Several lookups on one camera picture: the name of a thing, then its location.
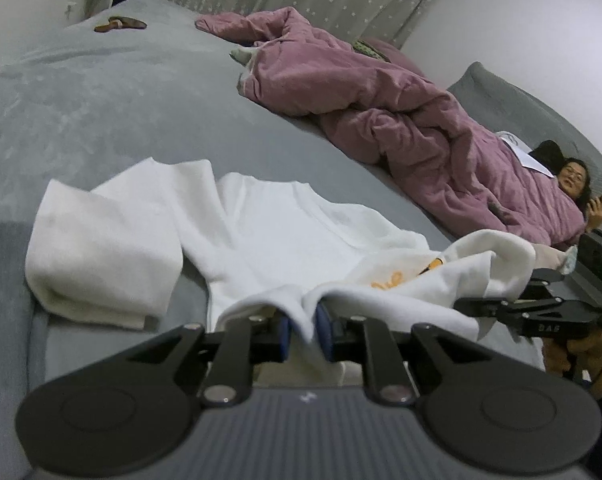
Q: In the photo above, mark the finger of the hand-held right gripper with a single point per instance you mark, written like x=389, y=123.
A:
x=531, y=315
x=543, y=280

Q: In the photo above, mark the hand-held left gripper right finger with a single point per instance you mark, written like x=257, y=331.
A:
x=323, y=334

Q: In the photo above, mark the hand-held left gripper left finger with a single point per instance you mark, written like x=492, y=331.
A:
x=282, y=334

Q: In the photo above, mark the white sweatshirt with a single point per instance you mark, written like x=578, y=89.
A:
x=261, y=240

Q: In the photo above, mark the person's right hand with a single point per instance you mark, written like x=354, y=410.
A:
x=578, y=352

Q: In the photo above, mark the white and blue cloth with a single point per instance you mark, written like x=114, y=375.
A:
x=553, y=257

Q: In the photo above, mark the grey pillow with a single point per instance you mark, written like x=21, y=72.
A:
x=521, y=105

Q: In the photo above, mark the pink quilt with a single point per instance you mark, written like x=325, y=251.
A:
x=381, y=110

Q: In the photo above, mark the grey folded cloth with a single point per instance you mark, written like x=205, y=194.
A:
x=6, y=335

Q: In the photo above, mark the small pale cloth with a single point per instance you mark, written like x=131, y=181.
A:
x=242, y=55

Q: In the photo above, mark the grey bed sheet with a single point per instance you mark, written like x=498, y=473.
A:
x=106, y=110

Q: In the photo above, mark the patterned pillow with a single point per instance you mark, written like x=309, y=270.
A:
x=371, y=50

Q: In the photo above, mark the brown flat slipper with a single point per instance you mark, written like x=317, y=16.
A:
x=126, y=23

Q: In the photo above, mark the white wall socket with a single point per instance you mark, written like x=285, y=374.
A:
x=70, y=10

